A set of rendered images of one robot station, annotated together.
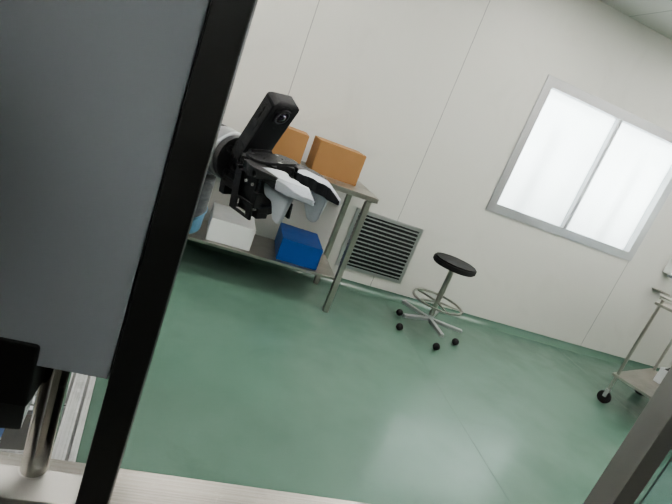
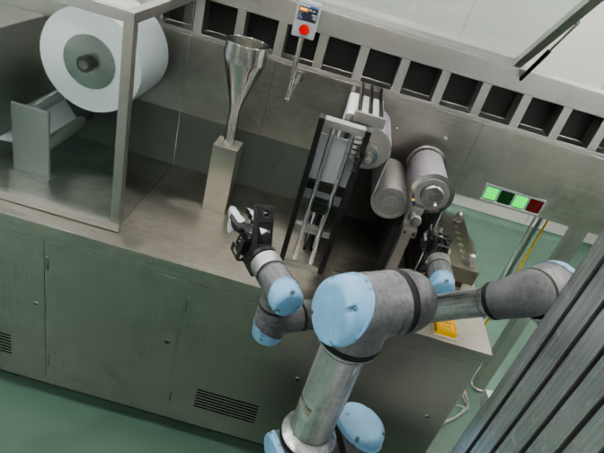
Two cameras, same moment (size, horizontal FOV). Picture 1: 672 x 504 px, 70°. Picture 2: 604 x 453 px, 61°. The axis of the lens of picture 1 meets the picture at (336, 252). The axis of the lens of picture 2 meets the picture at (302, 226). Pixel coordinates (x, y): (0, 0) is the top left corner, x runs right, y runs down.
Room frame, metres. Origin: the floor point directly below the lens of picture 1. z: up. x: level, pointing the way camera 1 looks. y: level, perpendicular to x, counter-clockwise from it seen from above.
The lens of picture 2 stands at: (1.65, 0.52, 1.94)
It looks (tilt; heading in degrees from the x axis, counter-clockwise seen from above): 31 degrees down; 196
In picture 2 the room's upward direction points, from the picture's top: 17 degrees clockwise
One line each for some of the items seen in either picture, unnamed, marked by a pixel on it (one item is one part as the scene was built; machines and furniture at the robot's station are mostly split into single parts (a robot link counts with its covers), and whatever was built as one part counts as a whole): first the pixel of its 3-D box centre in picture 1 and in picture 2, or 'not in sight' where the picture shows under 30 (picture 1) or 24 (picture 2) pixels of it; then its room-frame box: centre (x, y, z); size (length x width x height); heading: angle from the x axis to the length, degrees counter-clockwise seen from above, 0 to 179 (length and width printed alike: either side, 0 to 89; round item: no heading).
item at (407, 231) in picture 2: not in sight; (401, 244); (0.07, 0.44, 1.05); 0.06 x 0.05 x 0.31; 17
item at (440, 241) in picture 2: not in sight; (437, 248); (0.11, 0.55, 1.12); 0.12 x 0.08 x 0.09; 17
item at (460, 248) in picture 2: not in sight; (448, 243); (-0.19, 0.58, 1.00); 0.40 x 0.16 x 0.06; 17
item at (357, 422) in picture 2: not in sight; (351, 439); (0.85, 0.55, 0.98); 0.13 x 0.12 x 0.14; 140
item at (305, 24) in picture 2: not in sight; (306, 19); (0.15, -0.07, 1.66); 0.07 x 0.07 x 0.10; 24
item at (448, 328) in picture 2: not in sight; (445, 326); (0.20, 0.68, 0.91); 0.07 x 0.07 x 0.02; 17
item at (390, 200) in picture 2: not in sight; (389, 187); (-0.06, 0.31, 1.17); 0.26 x 0.12 x 0.12; 17
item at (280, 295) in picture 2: not in sight; (279, 289); (0.77, 0.27, 1.21); 0.11 x 0.08 x 0.09; 50
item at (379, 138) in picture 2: not in sight; (368, 136); (-0.03, 0.18, 1.33); 0.25 x 0.14 x 0.14; 17
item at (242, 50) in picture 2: not in sight; (246, 51); (0.13, -0.26, 1.50); 0.14 x 0.14 x 0.06
